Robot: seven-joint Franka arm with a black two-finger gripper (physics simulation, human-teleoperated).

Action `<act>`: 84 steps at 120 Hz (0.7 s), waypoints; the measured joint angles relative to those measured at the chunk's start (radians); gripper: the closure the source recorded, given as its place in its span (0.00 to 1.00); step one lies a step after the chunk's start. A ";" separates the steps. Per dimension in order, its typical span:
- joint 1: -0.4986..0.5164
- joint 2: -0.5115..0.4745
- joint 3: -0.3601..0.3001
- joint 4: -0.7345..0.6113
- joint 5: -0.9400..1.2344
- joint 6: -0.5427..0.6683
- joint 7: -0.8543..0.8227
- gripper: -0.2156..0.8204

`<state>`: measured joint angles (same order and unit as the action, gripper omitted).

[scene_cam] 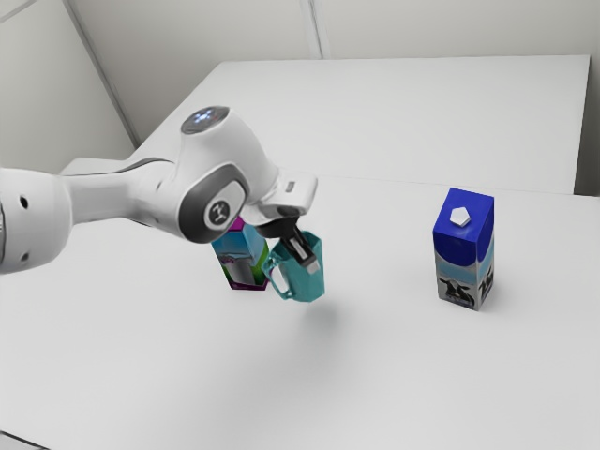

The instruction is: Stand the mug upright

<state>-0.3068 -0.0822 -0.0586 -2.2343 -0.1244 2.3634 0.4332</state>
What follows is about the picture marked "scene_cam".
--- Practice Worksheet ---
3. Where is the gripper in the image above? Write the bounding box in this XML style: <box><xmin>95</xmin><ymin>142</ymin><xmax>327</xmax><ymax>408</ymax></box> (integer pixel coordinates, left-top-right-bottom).
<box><xmin>257</xmin><ymin>208</ymin><xmax>322</xmax><ymax>275</ymax></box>

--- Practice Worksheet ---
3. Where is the teal faceted mug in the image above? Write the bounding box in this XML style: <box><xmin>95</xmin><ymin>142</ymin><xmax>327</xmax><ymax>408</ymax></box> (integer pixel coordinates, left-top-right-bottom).
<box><xmin>261</xmin><ymin>230</ymin><xmax>326</xmax><ymax>305</ymax></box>

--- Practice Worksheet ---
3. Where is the purple and green carton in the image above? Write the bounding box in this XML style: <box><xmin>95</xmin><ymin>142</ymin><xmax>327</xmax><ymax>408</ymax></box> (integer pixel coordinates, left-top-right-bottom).
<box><xmin>211</xmin><ymin>216</ymin><xmax>271</xmax><ymax>292</ymax></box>

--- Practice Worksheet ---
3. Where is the blue milk carton with cow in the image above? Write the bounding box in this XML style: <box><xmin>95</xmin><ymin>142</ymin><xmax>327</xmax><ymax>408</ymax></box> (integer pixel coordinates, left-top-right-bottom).
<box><xmin>432</xmin><ymin>187</ymin><xmax>496</xmax><ymax>312</ymax></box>

